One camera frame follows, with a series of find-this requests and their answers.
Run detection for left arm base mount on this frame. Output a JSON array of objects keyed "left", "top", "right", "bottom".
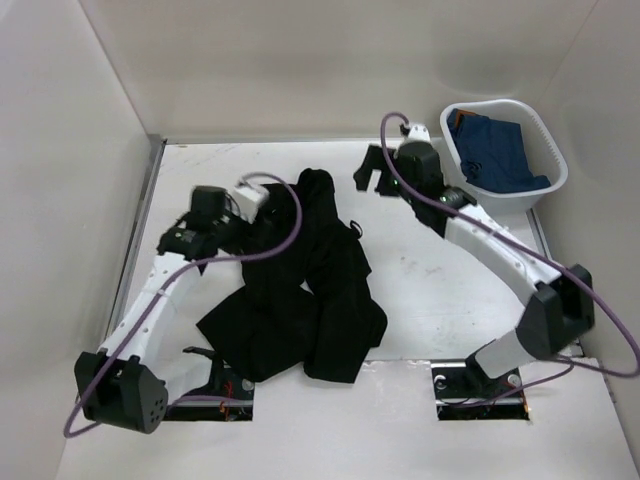
[{"left": 164, "top": 346, "right": 255, "bottom": 422}]

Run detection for aluminium table edge rail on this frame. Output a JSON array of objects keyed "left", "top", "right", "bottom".
[{"left": 102, "top": 134, "right": 167, "bottom": 340}]

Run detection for blue folded trousers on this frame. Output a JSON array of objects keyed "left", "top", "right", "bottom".
[{"left": 446, "top": 109, "right": 551, "bottom": 194}]

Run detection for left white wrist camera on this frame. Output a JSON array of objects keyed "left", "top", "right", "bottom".
[{"left": 231, "top": 183, "right": 269, "bottom": 224}]

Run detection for black trousers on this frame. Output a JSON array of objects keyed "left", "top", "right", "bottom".
[{"left": 197, "top": 169, "right": 388, "bottom": 384}]

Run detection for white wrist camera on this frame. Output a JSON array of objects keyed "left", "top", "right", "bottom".
[
  {"left": 231, "top": 183, "right": 269, "bottom": 224},
  {"left": 400, "top": 122, "right": 432, "bottom": 144}
]

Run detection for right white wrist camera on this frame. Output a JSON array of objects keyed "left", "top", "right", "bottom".
[{"left": 400, "top": 122, "right": 432, "bottom": 144}]

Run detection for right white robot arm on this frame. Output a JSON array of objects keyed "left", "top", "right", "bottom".
[{"left": 353, "top": 140, "right": 595, "bottom": 397}]

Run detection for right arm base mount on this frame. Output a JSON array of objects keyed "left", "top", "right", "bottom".
[{"left": 431, "top": 361, "right": 529, "bottom": 421}]

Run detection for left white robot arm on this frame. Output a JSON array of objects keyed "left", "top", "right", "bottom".
[{"left": 73, "top": 182, "right": 269, "bottom": 434}]

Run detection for white plastic basket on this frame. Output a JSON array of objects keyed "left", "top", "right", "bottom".
[{"left": 439, "top": 99, "right": 568, "bottom": 216}]

